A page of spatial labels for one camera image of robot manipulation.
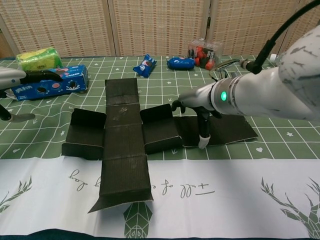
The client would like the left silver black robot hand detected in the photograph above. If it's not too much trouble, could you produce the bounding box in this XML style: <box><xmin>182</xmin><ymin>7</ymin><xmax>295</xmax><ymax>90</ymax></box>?
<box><xmin>0</xmin><ymin>66</ymin><xmax>63</xmax><ymax>124</ymax></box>

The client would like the woven folding screen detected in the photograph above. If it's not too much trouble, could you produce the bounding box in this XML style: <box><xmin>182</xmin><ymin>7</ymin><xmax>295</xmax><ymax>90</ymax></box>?
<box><xmin>0</xmin><ymin>0</ymin><xmax>320</xmax><ymax>59</ymax></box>

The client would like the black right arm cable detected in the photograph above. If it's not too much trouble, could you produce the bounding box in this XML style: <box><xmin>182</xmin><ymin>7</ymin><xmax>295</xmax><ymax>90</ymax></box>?
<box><xmin>246</xmin><ymin>0</ymin><xmax>320</xmax><ymax>75</ymax></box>

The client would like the black paper box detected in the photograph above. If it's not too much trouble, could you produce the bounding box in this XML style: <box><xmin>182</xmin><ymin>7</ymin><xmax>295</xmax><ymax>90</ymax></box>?
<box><xmin>61</xmin><ymin>77</ymin><xmax>259</xmax><ymax>214</ymax></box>

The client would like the rounded blue Oreo packet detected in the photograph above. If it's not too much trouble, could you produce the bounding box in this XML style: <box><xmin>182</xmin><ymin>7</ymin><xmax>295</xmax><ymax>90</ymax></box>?
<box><xmin>166</xmin><ymin>56</ymin><xmax>196</xmax><ymax>71</ymax></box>

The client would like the blue Oreo cookie box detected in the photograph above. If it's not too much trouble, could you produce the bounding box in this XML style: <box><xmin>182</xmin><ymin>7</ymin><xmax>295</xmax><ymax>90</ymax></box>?
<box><xmin>5</xmin><ymin>64</ymin><xmax>89</xmax><ymax>101</ymax></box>

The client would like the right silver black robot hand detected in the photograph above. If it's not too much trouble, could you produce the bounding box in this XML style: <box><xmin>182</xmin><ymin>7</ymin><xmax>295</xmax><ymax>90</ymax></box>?
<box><xmin>171</xmin><ymin>82</ymin><xmax>223</xmax><ymax>150</ymax></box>

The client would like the green checked tablecloth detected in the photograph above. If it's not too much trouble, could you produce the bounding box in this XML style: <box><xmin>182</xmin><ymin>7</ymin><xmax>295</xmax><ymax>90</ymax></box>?
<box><xmin>0</xmin><ymin>54</ymin><xmax>320</xmax><ymax>240</ymax></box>

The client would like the clear box with red items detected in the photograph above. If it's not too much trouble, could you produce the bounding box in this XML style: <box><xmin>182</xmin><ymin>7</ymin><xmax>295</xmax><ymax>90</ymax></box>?
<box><xmin>187</xmin><ymin>37</ymin><xmax>224</xmax><ymax>72</ymax></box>

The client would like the long blue Oreo packet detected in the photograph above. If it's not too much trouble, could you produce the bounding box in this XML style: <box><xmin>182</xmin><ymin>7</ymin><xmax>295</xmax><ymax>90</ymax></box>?
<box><xmin>132</xmin><ymin>54</ymin><xmax>158</xmax><ymax>78</ymax></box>

